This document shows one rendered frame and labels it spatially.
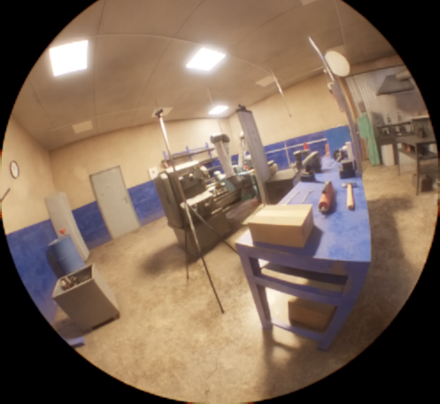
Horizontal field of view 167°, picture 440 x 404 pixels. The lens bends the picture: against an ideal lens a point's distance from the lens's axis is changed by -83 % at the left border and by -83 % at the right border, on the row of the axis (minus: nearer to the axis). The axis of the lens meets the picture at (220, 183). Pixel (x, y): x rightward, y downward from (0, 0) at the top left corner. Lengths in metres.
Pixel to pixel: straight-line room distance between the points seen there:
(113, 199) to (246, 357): 4.92
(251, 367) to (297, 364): 0.28
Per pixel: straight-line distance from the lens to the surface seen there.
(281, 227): 0.53
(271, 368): 1.22
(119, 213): 5.17
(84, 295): 1.89
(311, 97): 6.30
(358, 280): 0.56
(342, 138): 2.17
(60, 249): 3.29
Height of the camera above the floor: 1.20
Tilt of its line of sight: 8 degrees down
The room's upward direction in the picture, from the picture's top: 17 degrees counter-clockwise
